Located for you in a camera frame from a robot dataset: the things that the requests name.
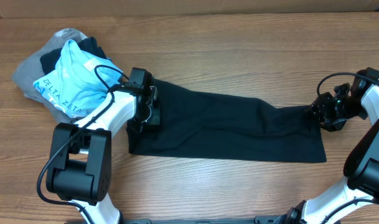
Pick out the black t-shirt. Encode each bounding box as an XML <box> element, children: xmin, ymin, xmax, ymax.
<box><xmin>126</xmin><ymin>80</ymin><xmax>327</xmax><ymax>163</ymax></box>

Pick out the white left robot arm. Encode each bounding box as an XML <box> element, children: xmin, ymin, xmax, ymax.
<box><xmin>37</xmin><ymin>82</ymin><xmax>160</xmax><ymax>223</ymax></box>

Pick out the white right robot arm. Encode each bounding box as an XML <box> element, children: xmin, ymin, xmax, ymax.
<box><xmin>274</xmin><ymin>67</ymin><xmax>379</xmax><ymax>224</ymax></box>

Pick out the light blue printed t-shirt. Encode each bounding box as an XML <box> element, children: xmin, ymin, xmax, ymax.
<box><xmin>33</xmin><ymin>40</ymin><xmax>123</xmax><ymax>118</ymax></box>

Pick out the black garment in pile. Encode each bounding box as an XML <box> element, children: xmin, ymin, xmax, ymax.
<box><xmin>40</xmin><ymin>37</ymin><xmax>107</xmax><ymax>75</ymax></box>

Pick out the grey folded garment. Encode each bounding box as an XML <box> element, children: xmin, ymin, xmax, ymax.
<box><xmin>12</xmin><ymin>28</ymin><xmax>87</xmax><ymax>123</ymax></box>

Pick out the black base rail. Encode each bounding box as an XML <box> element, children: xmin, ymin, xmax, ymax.
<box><xmin>64</xmin><ymin>215</ymin><xmax>289</xmax><ymax>224</ymax></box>

